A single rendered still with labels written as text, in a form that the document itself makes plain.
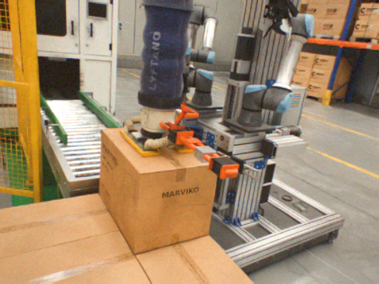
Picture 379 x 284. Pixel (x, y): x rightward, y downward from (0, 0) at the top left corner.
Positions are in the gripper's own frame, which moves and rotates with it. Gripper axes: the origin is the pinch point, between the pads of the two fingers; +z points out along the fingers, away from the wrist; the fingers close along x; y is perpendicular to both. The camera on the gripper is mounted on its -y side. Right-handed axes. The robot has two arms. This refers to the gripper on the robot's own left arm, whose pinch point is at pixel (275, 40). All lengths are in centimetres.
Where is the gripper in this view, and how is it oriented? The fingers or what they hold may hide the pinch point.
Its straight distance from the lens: 159.3
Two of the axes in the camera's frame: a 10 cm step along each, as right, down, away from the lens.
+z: -1.1, 9.4, 3.2
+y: -8.2, 0.9, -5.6
